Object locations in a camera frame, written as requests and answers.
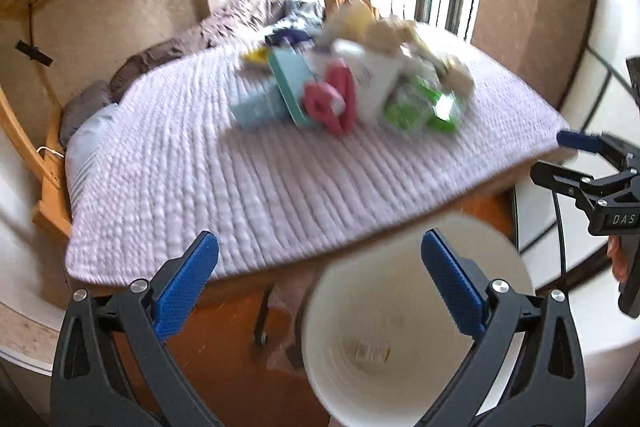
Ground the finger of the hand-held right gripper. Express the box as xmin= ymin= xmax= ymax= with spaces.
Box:
xmin=530 ymin=160 xmax=636 ymax=208
xmin=556 ymin=130 xmax=640 ymax=175

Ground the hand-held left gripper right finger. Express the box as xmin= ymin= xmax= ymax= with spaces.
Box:
xmin=415 ymin=228 xmax=587 ymax=427

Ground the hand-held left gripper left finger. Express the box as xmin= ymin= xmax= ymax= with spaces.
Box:
xmin=50 ymin=230 xmax=223 ymax=427

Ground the white plastic bucket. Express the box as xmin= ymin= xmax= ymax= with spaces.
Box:
xmin=300 ymin=213 xmax=537 ymax=427

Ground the green snack packet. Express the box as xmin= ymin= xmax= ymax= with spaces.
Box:
xmin=382 ymin=79 xmax=436 ymax=132
xmin=430 ymin=89 xmax=463 ymax=135

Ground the pink claw clip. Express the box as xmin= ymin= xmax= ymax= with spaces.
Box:
xmin=300 ymin=59 xmax=358 ymax=138

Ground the teal foam block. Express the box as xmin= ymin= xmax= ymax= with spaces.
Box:
xmin=267 ymin=49 xmax=321 ymax=130

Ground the person's right hand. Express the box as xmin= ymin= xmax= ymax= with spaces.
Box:
xmin=606 ymin=234 xmax=630 ymax=282

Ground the clear plastic bag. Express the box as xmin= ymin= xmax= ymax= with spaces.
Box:
xmin=267 ymin=272 xmax=321 ymax=373

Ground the lavender quilted blanket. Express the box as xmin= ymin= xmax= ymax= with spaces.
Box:
xmin=65 ymin=24 xmax=571 ymax=283

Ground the grey striped pillow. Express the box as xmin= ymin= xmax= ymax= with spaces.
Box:
xmin=65 ymin=104 xmax=123 ymax=208

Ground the blue face mask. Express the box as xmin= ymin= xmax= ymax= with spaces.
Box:
xmin=231 ymin=89 xmax=293 ymax=130

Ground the dark grey pillow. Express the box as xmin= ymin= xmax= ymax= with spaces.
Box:
xmin=59 ymin=79 xmax=113 ymax=145

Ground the white cloth pouch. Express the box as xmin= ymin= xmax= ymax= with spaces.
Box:
xmin=332 ymin=39 xmax=406 ymax=125

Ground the brown duvet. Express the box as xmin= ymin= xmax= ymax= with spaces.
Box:
xmin=109 ymin=0 xmax=326 ymax=102

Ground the yellow plastic bag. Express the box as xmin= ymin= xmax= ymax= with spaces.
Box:
xmin=322 ymin=0 xmax=421 ymax=52

